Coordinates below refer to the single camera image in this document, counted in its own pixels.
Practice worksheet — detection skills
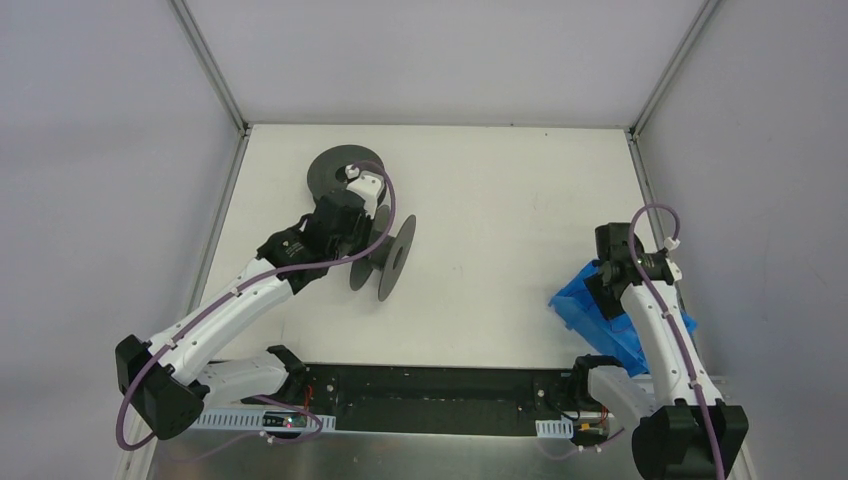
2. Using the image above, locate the black cable spool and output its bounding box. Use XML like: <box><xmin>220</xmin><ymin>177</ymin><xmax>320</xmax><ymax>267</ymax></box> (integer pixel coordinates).
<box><xmin>349</xmin><ymin>215</ymin><xmax>417</xmax><ymax>301</ymax></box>

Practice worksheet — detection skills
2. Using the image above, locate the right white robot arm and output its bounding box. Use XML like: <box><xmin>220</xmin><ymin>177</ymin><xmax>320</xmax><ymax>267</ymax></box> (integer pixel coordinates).
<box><xmin>567</xmin><ymin>223</ymin><xmax>749</xmax><ymax>479</ymax></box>

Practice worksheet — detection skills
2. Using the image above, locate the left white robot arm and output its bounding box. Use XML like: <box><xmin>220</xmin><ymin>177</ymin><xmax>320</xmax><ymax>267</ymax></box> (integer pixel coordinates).
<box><xmin>115</xmin><ymin>191</ymin><xmax>395</xmax><ymax>451</ymax></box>

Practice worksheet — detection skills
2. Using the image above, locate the black spool lying flat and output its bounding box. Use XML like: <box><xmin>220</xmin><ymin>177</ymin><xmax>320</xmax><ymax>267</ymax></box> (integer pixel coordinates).
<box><xmin>307</xmin><ymin>144</ymin><xmax>384</xmax><ymax>206</ymax></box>

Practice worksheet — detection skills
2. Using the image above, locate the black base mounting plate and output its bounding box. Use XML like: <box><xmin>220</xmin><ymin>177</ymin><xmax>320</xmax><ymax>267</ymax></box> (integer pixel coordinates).
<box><xmin>270</xmin><ymin>363</ymin><xmax>615</xmax><ymax>445</ymax></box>

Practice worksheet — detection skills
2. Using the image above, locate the blue plastic bin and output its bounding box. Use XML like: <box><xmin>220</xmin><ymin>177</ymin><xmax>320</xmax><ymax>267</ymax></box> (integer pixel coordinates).
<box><xmin>548</xmin><ymin>259</ymin><xmax>698</xmax><ymax>378</ymax></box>

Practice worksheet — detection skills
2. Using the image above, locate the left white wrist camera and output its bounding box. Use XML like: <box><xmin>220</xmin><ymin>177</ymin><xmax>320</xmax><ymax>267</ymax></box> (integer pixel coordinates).
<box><xmin>344</xmin><ymin>165</ymin><xmax>386</xmax><ymax>218</ymax></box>

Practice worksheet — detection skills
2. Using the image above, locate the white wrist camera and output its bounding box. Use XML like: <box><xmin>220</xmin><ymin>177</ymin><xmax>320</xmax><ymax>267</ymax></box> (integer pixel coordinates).
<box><xmin>663</xmin><ymin>236</ymin><xmax>683</xmax><ymax>284</ymax></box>
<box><xmin>344</xmin><ymin>165</ymin><xmax>386</xmax><ymax>218</ymax></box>

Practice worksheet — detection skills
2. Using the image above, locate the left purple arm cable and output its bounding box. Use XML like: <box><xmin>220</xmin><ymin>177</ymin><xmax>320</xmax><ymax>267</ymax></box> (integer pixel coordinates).
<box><xmin>115</xmin><ymin>158</ymin><xmax>397</xmax><ymax>452</ymax></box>

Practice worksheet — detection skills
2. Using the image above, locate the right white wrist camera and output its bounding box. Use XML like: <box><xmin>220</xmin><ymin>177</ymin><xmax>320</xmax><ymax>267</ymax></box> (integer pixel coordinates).
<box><xmin>663</xmin><ymin>236</ymin><xmax>683</xmax><ymax>284</ymax></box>

